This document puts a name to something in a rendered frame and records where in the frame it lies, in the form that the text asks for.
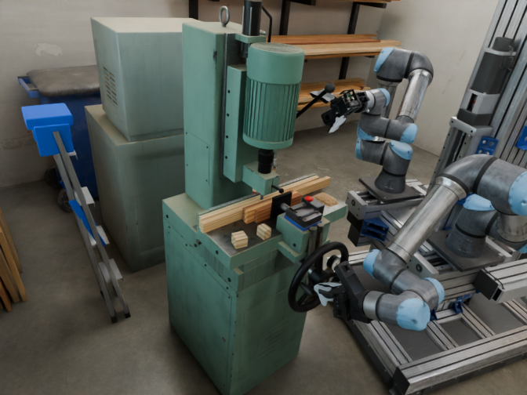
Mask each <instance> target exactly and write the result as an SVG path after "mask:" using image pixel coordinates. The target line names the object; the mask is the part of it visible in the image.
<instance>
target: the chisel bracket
mask: <svg viewBox="0 0 527 395"><path fill-rule="evenodd" d="M279 178H280V175H279V174H277V173H276V172H273V171H272V170H271V173H268V174H263V173H260V172H258V161H254V162H251V163H248V164H245V165H243V169H242V181H243V182H245V183H246V184H248V185H249V186H251V187H252V188H253V189H254V190H256V191H258V192H259V193H260V194H262V195H263V196H266V195H268V194H272V193H274V192H277V191H278V190H276V189H274V188H273V187H271V185H275V186H276V187H278V184H279Z"/></svg>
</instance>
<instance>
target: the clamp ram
mask: <svg viewBox="0 0 527 395"><path fill-rule="evenodd" d="M292 194H293V192H291V191H288V192H286V193H284V194H279V195H278V196H275V197H273V198H272V203H271V215H270V217H271V218H272V219H273V218H276V217H278V215H280V214H282V213H284V212H285V211H286V209H287V208H289V207H290V205H291V200H292Z"/></svg>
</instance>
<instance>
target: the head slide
mask: <svg viewBox="0 0 527 395"><path fill-rule="evenodd" d="M247 64H248V58H246V63H245V64H236V65H228V66H227V92H226V113H225V133H224V175H225V176H226V177H227V178H228V179H230V180H231V181H233V182H234V183H236V182H239V181H242V169H243V165H245V164H248V163H251V162H254V161H257V156H258V150H259V149H260V148H258V147H254V146H251V145H249V144H247V143H246V142H245V141H244V140H243V126H244V114H245V91H246V79H247Z"/></svg>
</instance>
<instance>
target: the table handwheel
mask: <svg viewBox="0 0 527 395"><path fill-rule="evenodd" d="M336 249H337V250H340V254H341V259H340V263H342V262H344V261H348V260H349V252H348V249H347V246H346V245H345V244H343V243H342V242H339V241H332V242H329V243H327V244H325V245H323V246H321V247H320V248H318V249H316V250H315V251H314V252H313V253H311V254H310V255H309V256H308V257H307V258H306V260H305V259H301V260H300V261H298V262H296V263H295V264H296V265H297V266H298V267H299V269H298V271H297V272H296V274H295V276H294V277H293V280H292V282H291V284H290V286H289V292H288V303H289V306H290V308H291V309H292V310H293V311H295V312H297V313H304V312H307V311H309V310H312V309H314V308H315V307H317V306H318V305H320V304H321V301H320V299H319V296H317V297H316V298H315V299H313V300H311V301H310V302H309V303H305V304H302V303H303V301H304V300H305V299H306V298H307V297H308V294H307V293H306V292H305V293H304V294H303V295H302V296H301V297H300V299H299V300H298V301H296V294H297V290H298V287H299V286H300V283H301V281H302V280H303V277H304V276H305V274H308V275H309V276H310V281H311V282H312V283H311V285H310V287H311V288H313V289H314V286H315V285H317V284H319V283H326V282H329V278H330V277H333V279H332V280H331V281H330V282H340V279H339V278H338V276H337V275H336V272H333V273H329V274H328V273H327V272H325V271H324V270H323V269H322V265H323V255H324V254H326V253H327V252H330V251H332V250H336ZM317 260H318V268H315V267H314V266H312V265H313V264H314V263H315V262H316V261H317Z"/></svg>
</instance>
